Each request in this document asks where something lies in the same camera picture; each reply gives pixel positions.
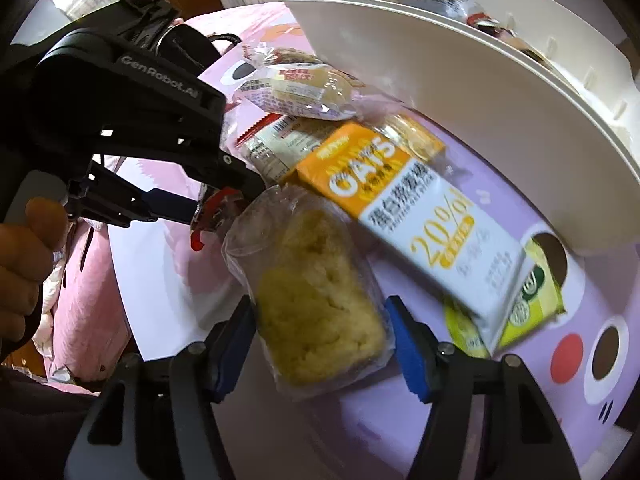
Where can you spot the person's left forearm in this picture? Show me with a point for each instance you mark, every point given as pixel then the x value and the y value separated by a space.
pixel 30 420

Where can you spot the orange white oat bar packet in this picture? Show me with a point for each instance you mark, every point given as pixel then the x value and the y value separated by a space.
pixel 425 220

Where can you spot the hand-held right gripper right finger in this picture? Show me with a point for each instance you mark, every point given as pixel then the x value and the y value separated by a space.
pixel 407 355

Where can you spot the clear crumbly cake packet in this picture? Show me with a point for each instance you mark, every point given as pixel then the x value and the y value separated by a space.
pixel 310 310

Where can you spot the cartoon printed tablecloth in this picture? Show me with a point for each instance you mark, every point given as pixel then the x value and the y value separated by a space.
pixel 500 400

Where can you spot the red clear snack packet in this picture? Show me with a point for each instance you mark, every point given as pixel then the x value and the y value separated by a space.
pixel 215 210

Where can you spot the person's left hand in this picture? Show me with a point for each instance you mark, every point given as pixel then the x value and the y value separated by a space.
pixel 25 280

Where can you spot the white plastic bin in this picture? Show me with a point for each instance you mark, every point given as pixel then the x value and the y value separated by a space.
pixel 500 125

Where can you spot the green snack packet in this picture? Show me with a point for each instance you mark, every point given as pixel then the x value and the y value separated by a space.
pixel 535 300

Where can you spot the small yellow snack packet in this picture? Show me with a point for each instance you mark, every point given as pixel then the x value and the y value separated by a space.
pixel 400 127

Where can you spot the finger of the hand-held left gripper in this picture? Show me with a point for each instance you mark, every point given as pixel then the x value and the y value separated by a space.
pixel 170 205
pixel 235 172

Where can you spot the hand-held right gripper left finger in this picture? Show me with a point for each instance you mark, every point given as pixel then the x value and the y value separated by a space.
pixel 232 355

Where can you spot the clear bread packet red label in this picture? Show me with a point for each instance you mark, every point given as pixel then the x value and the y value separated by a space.
pixel 300 90

